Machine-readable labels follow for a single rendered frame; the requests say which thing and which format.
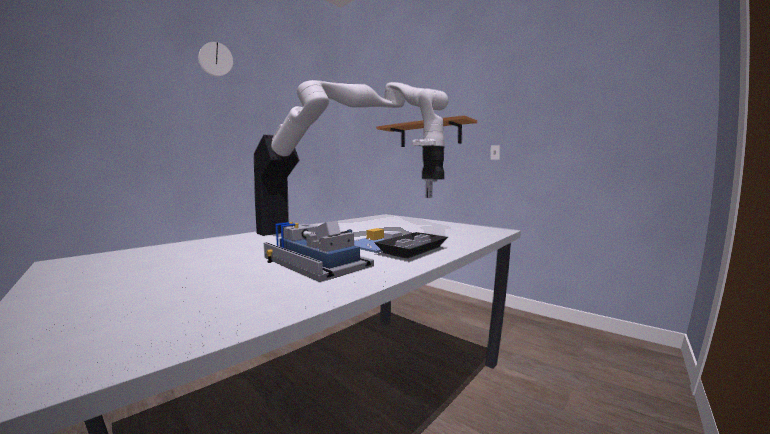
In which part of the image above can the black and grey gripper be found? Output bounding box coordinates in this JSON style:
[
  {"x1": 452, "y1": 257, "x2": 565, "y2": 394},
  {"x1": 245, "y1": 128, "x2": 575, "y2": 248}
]
[{"x1": 412, "y1": 131, "x2": 444, "y2": 198}]

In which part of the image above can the yellow brass block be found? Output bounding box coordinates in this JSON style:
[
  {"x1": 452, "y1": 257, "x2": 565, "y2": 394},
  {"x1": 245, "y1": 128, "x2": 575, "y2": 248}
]
[{"x1": 367, "y1": 228, "x2": 384, "y2": 240}]

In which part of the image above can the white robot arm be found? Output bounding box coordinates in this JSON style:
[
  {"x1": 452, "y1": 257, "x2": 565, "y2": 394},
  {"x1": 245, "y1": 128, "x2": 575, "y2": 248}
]
[{"x1": 271, "y1": 80, "x2": 448, "y2": 156}]

